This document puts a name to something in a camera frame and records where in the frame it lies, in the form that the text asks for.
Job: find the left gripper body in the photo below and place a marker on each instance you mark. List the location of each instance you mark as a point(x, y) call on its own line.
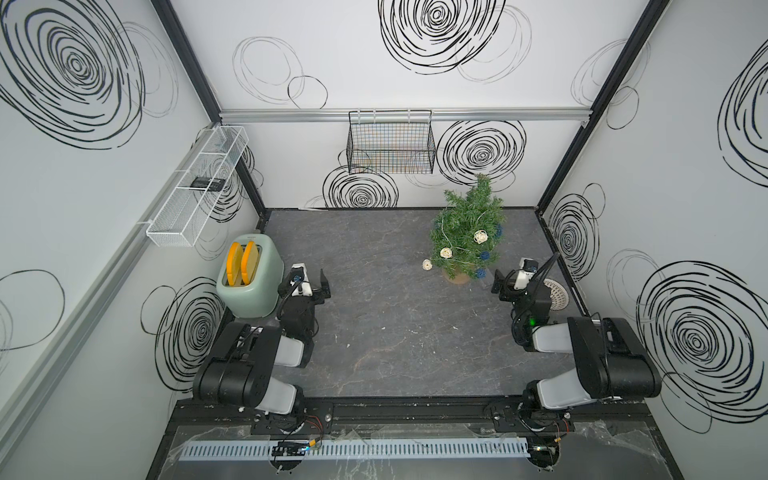
point(307, 303)

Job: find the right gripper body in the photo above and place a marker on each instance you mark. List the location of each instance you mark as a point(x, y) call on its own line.
point(510, 294)

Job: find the rattan ball string lights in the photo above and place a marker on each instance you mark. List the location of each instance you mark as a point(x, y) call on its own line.
point(465, 241)

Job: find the small green christmas tree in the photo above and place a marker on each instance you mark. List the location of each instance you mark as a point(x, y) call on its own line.
point(478, 197)

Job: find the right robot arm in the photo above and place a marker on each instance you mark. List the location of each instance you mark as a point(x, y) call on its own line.
point(610, 362)

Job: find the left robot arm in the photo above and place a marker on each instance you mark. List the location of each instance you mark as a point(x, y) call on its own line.
point(238, 371)

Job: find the white perforated cup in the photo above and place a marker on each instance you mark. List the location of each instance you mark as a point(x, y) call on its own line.
point(558, 295)

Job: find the mint green toaster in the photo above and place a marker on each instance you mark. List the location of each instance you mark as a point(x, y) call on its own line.
point(259, 298)

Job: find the yellow toast slice right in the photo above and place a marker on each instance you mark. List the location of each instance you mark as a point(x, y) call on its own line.
point(249, 262)

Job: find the yellow toast slice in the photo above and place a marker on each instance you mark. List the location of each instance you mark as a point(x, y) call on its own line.
point(249, 262)
point(233, 265)

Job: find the yellow toast slice left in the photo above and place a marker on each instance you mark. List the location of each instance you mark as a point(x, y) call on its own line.
point(233, 265)

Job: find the small black object in shelf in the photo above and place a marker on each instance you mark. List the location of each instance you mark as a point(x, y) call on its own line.
point(207, 184)

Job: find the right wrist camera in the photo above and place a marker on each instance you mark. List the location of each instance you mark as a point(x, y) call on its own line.
point(527, 268)

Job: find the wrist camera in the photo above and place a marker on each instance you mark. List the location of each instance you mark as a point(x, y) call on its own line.
point(299, 281)
point(527, 268)

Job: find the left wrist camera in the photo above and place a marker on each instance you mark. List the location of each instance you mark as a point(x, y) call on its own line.
point(299, 281)

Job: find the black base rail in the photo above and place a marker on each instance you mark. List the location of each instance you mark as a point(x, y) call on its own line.
point(506, 413)

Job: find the white mesh wall shelf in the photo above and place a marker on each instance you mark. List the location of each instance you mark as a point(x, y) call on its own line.
point(190, 205)

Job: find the black wire basket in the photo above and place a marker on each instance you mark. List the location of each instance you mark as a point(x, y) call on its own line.
point(391, 142)

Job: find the grey slotted cable duct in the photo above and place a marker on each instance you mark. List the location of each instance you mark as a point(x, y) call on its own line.
point(362, 449)

